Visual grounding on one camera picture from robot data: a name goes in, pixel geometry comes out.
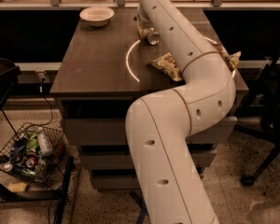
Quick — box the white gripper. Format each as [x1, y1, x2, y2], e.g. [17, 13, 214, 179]
[136, 5, 153, 39]

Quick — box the silver redbull can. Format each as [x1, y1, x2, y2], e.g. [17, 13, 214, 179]
[147, 25, 161, 46]

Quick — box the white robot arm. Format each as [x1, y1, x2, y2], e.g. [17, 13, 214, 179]
[126, 0, 236, 224]

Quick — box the red soda can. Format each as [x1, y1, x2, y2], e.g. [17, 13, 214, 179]
[25, 156, 38, 169]

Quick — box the brown chips bag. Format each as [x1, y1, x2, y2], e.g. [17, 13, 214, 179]
[149, 42, 242, 82]

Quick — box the white ceramic bowl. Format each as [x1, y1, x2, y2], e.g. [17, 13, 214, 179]
[79, 7, 114, 27]

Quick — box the grey drawer cabinet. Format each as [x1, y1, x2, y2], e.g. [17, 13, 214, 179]
[49, 7, 249, 192]

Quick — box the black office chair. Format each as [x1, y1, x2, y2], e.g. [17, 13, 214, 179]
[234, 50, 280, 186]

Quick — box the clear plastic bottle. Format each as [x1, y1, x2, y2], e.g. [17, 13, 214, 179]
[37, 127, 53, 157]

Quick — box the green snack packet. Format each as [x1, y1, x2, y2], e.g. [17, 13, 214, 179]
[26, 131, 40, 156]

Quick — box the blue snack packet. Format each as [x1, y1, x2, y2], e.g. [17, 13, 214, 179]
[10, 138, 27, 164]

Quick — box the black power cable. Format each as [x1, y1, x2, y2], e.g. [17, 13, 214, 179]
[27, 77, 55, 129]

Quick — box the black cart frame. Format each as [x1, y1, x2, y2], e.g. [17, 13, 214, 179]
[0, 58, 75, 224]

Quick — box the wire basket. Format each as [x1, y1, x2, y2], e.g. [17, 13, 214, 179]
[0, 122, 65, 184]

